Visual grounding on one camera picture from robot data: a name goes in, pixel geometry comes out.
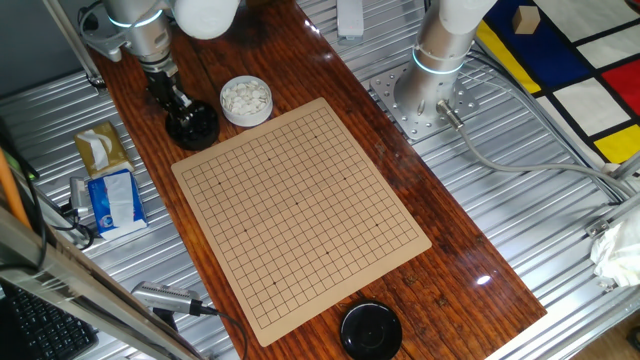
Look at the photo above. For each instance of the beige go board mat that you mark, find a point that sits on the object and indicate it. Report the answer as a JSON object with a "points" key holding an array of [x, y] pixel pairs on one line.
{"points": [[300, 220]]}

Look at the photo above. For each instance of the small wooden cube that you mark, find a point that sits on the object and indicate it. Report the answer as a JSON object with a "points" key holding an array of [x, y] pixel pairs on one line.
{"points": [[526, 20]]}

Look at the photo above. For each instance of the black round stone bowl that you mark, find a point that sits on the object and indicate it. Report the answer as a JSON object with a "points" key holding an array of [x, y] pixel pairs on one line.
{"points": [[200, 140]]}

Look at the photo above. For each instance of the small silver device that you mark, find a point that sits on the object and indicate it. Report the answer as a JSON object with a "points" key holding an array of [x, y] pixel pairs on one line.
{"points": [[78, 195]]}

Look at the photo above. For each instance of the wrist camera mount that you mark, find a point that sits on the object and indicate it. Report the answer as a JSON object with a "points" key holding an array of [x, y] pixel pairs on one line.
{"points": [[102, 45]]}

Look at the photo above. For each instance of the white round stone bowl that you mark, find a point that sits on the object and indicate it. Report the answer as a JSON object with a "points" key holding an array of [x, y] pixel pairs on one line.
{"points": [[247, 119]]}

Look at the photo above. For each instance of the silver ribbed camera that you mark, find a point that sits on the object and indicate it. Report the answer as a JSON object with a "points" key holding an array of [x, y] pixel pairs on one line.
{"points": [[160, 296]]}

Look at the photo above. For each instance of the thin aluminium pole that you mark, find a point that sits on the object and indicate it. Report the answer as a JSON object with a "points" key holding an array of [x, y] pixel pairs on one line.
{"points": [[75, 45]]}

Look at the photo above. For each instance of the aluminium frame bar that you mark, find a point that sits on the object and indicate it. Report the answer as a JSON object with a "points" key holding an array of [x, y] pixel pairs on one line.
{"points": [[75, 285]]}

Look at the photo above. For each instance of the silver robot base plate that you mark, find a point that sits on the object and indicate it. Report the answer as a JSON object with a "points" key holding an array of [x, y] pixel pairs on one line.
{"points": [[400, 107]]}

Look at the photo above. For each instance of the heap of white go stones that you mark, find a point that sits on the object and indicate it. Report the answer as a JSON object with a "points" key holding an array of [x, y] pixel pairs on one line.
{"points": [[245, 97]]}

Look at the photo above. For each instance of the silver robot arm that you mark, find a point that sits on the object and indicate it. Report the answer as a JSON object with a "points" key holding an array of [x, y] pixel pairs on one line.
{"points": [[435, 55]]}

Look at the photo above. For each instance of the gold tissue pack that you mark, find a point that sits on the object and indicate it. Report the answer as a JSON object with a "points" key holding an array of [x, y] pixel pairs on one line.
{"points": [[102, 150]]}

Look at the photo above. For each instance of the colourful checked cloth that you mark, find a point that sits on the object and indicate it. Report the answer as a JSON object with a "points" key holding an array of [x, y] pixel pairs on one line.
{"points": [[590, 100]]}

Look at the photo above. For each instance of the orange pole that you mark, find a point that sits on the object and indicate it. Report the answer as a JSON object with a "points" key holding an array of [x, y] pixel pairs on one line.
{"points": [[10, 190]]}

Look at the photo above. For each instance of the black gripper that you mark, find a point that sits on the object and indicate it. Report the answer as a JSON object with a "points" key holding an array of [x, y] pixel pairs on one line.
{"points": [[162, 85]]}

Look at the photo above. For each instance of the black round bowl lid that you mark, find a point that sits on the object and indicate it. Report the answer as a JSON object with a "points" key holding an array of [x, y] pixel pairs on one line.
{"points": [[371, 330]]}

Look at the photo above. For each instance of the blue tissue pack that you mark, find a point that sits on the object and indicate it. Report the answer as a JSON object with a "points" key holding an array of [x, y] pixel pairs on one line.
{"points": [[117, 205]]}

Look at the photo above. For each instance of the black computer keyboard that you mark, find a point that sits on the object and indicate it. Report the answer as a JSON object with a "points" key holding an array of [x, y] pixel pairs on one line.
{"points": [[45, 330]]}

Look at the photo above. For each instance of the heap of black go stones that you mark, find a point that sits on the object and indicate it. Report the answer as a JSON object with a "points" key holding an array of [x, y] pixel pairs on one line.
{"points": [[205, 125]]}

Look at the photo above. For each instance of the white crumpled cloth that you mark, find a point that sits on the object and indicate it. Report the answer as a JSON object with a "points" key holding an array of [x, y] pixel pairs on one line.
{"points": [[617, 255]]}

